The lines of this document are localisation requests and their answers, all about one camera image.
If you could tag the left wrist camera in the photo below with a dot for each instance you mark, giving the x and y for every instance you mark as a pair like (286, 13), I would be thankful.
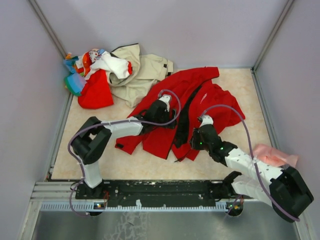
(166, 99)

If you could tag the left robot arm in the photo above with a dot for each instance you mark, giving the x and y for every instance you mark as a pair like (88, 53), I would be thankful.
(88, 144)

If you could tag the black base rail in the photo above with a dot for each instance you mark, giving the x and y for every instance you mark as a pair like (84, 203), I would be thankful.
(155, 194)

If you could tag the red zip jacket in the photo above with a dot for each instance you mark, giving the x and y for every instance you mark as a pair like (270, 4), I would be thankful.
(197, 94)

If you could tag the colourful striped cloth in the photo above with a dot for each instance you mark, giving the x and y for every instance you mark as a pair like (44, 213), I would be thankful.
(74, 82)

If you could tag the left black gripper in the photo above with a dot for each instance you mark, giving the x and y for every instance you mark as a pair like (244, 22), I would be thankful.
(167, 115)

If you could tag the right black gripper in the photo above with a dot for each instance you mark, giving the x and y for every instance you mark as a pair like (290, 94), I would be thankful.
(194, 144)

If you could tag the red cloth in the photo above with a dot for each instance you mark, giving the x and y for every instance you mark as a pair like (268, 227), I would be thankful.
(96, 93)

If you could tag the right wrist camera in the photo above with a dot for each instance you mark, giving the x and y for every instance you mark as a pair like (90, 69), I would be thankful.
(206, 120)

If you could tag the white printed shirt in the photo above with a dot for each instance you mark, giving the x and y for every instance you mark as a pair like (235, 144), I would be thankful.
(99, 59)

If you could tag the beige jacket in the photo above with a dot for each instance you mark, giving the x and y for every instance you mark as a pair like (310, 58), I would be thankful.
(147, 70)

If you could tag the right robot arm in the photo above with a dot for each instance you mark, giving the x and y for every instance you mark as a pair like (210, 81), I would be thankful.
(282, 189)

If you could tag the aluminium frame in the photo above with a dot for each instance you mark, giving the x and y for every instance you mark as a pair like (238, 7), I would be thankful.
(246, 40)

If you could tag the pink cloth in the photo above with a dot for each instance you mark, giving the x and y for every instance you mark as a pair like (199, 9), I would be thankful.
(274, 157)

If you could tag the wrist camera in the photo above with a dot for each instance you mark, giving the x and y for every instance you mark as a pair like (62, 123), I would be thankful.
(206, 120)
(166, 99)

